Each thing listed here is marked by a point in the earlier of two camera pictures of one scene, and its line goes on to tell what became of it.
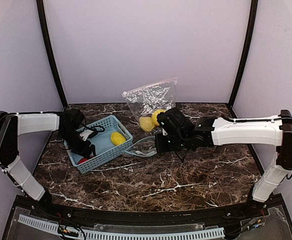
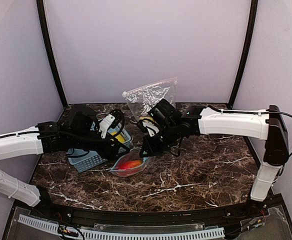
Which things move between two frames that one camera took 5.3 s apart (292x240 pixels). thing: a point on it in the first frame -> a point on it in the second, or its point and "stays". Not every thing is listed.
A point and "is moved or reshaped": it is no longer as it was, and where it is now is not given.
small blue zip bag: [146, 147] is moved or reshaped
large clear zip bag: [144, 100] stays
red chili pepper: [82, 160] -> [127, 166]
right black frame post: [244, 58] stays
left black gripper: [85, 148] -> [112, 149]
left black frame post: [47, 36] stays
